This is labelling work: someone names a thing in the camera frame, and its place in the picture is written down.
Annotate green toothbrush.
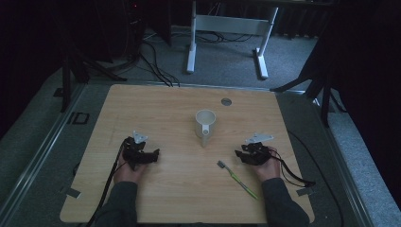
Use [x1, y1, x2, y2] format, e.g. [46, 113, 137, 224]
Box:
[217, 160, 259, 201]

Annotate person's left hand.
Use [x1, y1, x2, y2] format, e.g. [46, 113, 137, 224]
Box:
[113, 142, 149, 185]

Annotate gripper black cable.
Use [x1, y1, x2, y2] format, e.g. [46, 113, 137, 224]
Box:
[270, 148, 317, 188]
[85, 139, 129, 227]

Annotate white metal desk frame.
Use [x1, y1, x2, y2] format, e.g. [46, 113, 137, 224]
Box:
[185, 0, 280, 80]

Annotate black tripod stand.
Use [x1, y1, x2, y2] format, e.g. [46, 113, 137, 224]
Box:
[270, 37, 348, 129]
[55, 18, 129, 114]

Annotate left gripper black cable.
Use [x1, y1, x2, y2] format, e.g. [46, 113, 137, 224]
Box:
[85, 139, 129, 227]

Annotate grey tape piece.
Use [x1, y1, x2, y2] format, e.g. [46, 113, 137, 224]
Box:
[296, 186, 315, 197]
[65, 187, 82, 200]

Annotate white cup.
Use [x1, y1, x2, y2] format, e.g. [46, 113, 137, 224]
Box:
[194, 109, 218, 148]

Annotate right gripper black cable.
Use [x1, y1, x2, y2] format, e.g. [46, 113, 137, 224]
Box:
[270, 148, 317, 188]

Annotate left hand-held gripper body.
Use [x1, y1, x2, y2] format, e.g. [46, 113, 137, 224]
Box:
[121, 130, 155, 171]

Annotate black floor cables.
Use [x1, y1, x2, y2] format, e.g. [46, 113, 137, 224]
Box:
[138, 41, 182, 88]

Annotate black floor bracket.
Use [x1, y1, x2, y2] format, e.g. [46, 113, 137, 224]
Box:
[66, 111, 91, 126]

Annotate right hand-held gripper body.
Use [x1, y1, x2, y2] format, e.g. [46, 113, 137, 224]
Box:
[240, 132, 275, 166]

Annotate person's right hand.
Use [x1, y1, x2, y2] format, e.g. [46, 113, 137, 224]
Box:
[252, 146, 282, 183]

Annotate black cable along table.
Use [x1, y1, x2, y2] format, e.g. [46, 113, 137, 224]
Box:
[287, 130, 345, 227]

